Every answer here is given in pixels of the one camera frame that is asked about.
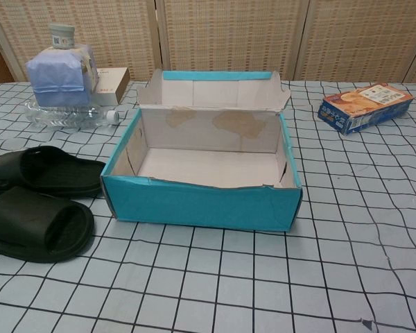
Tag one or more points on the black rubber slipper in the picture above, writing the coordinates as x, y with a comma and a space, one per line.
38, 163
21, 215

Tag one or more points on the teal cardboard shoe box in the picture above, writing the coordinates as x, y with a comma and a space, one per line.
194, 208

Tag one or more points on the beige flat cardboard box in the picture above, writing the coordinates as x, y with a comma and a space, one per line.
109, 86

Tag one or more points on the woven folding screen panel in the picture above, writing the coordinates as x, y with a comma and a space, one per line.
118, 34
367, 34
229, 34

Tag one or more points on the clear plastic water bottle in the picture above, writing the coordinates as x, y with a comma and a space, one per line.
73, 116

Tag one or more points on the blue orange snack box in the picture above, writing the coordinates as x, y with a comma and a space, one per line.
364, 104

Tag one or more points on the purple paper wrapped package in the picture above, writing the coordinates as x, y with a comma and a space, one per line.
55, 76

